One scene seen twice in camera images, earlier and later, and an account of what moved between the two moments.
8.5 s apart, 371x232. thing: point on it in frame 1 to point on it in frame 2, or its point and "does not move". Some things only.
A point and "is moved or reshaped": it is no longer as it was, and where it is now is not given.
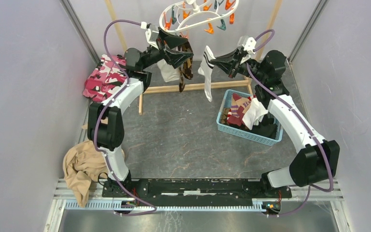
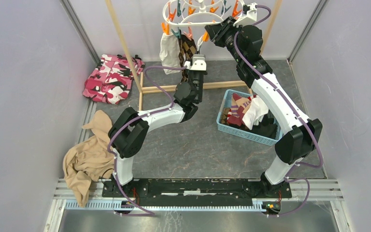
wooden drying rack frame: x=143 y=90 does not move
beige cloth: x=84 y=163 does not move
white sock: x=254 y=114 does not move
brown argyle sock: x=186 y=68 is moved or reshaped
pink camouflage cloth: x=107 y=79 does not move
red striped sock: x=239 y=104 does not move
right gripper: x=227 y=62 to x=214 y=30
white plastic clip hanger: x=189 y=13 is moved or reshaped
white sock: x=206 y=70 to x=199 y=43
